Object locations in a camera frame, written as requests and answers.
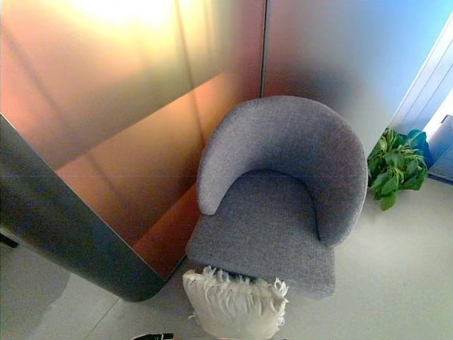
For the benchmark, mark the white fringed pillow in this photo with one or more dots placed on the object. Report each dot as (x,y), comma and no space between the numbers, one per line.
(230,304)

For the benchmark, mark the white window frame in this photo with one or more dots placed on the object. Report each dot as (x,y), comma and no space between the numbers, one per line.
(424,81)

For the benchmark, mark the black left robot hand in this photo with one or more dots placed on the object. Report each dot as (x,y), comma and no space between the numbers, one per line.
(148,337)

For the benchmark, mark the black furniture leg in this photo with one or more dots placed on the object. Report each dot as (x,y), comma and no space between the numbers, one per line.
(8,240)

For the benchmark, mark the grey fabric armchair sofa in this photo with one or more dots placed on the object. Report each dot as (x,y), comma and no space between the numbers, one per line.
(269,209)

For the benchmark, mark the green leafy potted plant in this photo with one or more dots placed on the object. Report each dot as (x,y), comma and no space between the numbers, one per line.
(396,166)

